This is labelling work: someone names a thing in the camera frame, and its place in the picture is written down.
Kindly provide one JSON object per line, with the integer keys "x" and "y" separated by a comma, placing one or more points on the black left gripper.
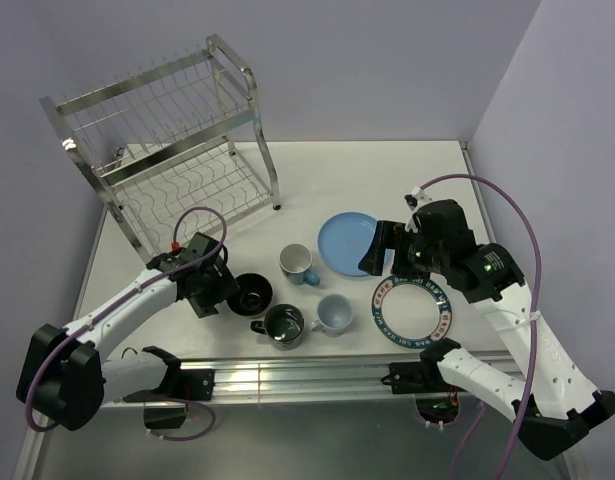
{"x": 225, "y": 286}

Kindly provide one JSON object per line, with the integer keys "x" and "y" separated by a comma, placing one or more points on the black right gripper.
{"x": 391, "y": 234}

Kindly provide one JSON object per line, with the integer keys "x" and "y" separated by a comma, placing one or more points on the black bowl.
{"x": 254, "y": 296}

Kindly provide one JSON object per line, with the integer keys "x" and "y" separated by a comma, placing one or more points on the white mug blue handle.
{"x": 295, "y": 261}

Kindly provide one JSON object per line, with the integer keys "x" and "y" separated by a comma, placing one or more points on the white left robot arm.
{"x": 68, "y": 374}

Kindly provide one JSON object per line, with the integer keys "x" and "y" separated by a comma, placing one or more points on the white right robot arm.
{"x": 555, "y": 404}

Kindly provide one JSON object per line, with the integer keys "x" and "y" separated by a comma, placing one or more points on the stainless steel dish rack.
{"x": 174, "y": 149}

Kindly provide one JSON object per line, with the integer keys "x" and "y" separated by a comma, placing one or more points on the light blue plate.
{"x": 344, "y": 239}

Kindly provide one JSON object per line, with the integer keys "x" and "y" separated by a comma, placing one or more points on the white plate green rim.
{"x": 411, "y": 313}

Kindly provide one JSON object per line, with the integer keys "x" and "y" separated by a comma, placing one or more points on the light grey cup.
{"x": 334, "y": 315}

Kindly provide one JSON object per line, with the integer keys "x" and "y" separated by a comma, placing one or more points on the black mug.
{"x": 283, "y": 325}

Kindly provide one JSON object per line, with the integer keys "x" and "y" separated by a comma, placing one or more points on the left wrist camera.
{"x": 169, "y": 261}

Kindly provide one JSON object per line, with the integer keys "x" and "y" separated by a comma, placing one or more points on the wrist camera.
{"x": 417, "y": 198}
{"x": 169, "y": 261}

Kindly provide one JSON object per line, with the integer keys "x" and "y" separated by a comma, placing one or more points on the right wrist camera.
{"x": 417, "y": 198}

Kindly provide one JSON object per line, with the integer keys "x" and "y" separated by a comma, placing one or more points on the aluminium mounting rail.
{"x": 288, "y": 379}

